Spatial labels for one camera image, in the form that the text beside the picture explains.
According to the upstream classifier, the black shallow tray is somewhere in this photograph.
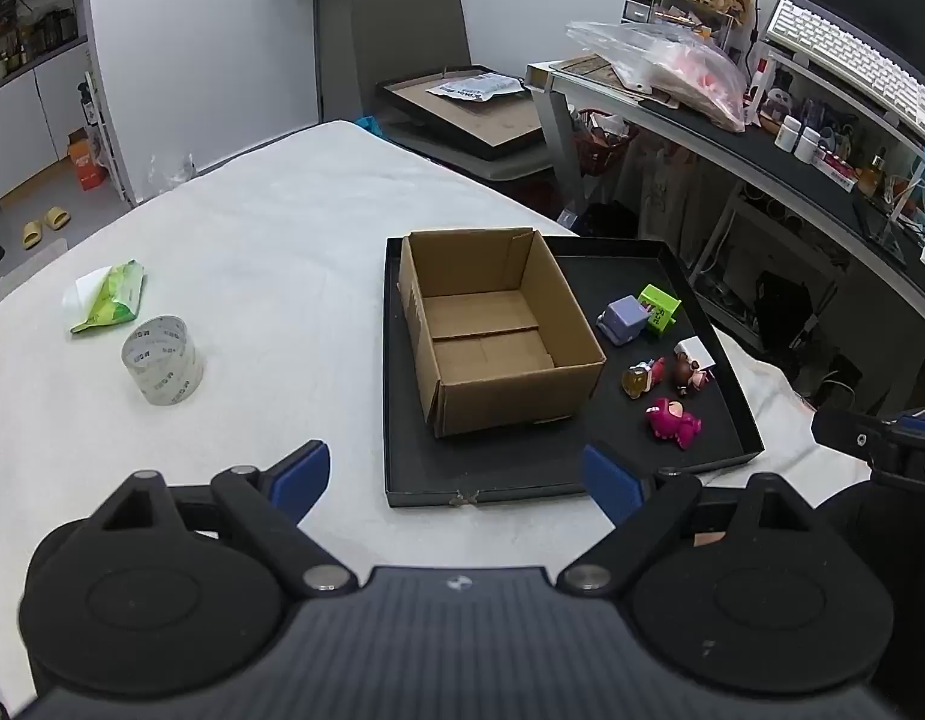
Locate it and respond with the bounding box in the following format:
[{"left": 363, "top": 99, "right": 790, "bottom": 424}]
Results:
[{"left": 382, "top": 236, "right": 765, "bottom": 509}]

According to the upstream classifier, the clear plastic bag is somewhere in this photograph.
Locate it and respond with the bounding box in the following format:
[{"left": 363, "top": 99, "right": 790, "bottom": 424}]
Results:
[{"left": 566, "top": 19, "right": 749, "bottom": 134}]

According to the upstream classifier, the glass top desk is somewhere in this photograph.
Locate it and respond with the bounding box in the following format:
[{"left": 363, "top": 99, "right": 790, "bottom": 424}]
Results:
[{"left": 526, "top": 56, "right": 925, "bottom": 368}]

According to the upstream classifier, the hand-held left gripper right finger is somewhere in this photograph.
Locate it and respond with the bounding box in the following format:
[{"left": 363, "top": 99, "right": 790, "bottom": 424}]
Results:
[{"left": 556, "top": 444, "right": 819, "bottom": 602}]

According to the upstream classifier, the white keyboard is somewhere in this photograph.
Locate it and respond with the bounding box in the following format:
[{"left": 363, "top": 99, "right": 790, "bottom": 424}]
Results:
[{"left": 762, "top": 0, "right": 925, "bottom": 143}]

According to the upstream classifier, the cardboard box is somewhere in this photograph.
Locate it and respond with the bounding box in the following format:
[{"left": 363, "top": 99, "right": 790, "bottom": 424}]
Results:
[{"left": 397, "top": 227, "right": 608, "bottom": 438}]

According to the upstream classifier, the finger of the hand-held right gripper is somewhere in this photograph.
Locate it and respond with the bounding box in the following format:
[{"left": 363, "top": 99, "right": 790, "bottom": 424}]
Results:
[{"left": 811, "top": 406, "right": 894, "bottom": 467}]

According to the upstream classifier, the pink bear figurine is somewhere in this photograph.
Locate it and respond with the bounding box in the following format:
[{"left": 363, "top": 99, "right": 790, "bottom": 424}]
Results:
[{"left": 644, "top": 397, "right": 704, "bottom": 451}]

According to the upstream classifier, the kitchen shelf cabinet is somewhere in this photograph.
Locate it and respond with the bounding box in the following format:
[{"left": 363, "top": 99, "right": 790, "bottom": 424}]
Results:
[{"left": 0, "top": 0, "right": 98, "bottom": 95}]

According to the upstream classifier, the grey chair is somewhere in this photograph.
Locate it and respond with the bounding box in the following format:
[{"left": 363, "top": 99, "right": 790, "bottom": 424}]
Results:
[{"left": 347, "top": 0, "right": 563, "bottom": 182}]

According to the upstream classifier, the white sheet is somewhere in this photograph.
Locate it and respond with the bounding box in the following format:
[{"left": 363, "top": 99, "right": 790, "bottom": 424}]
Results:
[{"left": 0, "top": 118, "right": 884, "bottom": 715}]

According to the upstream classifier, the green cube toy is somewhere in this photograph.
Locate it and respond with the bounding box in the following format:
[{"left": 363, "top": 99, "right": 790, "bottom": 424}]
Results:
[{"left": 636, "top": 284, "right": 683, "bottom": 335}]

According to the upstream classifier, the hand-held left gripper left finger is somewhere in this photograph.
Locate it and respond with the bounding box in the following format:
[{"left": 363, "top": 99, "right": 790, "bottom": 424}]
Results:
[{"left": 88, "top": 440, "right": 359, "bottom": 602}]

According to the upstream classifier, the black bag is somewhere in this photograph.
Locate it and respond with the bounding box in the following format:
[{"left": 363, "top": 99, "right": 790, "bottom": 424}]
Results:
[{"left": 581, "top": 201, "right": 645, "bottom": 242}]

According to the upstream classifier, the beige tote bag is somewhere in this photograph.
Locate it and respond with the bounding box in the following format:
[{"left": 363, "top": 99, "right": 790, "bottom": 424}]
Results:
[{"left": 635, "top": 141, "right": 705, "bottom": 242}]

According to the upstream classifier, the clear tape roll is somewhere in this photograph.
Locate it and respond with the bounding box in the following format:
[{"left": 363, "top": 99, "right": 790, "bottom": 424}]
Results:
[{"left": 121, "top": 313, "right": 206, "bottom": 407}]

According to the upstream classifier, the grey drawer organizer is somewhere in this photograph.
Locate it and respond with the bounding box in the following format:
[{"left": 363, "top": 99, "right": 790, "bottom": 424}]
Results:
[{"left": 621, "top": 0, "right": 734, "bottom": 47}]

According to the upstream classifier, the purple cube toy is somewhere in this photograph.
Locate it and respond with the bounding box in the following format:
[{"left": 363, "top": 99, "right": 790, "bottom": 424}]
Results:
[{"left": 596, "top": 295, "right": 651, "bottom": 346}]

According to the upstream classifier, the brown and pink figurine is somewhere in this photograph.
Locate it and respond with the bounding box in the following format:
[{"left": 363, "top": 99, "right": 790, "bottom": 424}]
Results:
[{"left": 671, "top": 354, "right": 716, "bottom": 397}]

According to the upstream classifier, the orange carton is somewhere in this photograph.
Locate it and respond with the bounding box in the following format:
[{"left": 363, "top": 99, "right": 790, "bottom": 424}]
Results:
[{"left": 67, "top": 131, "right": 108, "bottom": 191}]

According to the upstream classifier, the white mail package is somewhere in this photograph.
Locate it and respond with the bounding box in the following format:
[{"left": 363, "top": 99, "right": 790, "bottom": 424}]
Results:
[{"left": 425, "top": 73, "right": 528, "bottom": 103}]

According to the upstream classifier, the green tissue packet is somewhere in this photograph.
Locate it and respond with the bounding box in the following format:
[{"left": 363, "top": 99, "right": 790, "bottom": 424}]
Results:
[{"left": 62, "top": 259, "right": 147, "bottom": 335}]

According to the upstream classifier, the red hat figurine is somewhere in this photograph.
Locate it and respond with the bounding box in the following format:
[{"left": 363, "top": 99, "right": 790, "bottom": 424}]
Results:
[{"left": 621, "top": 358, "right": 668, "bottom": 400}]

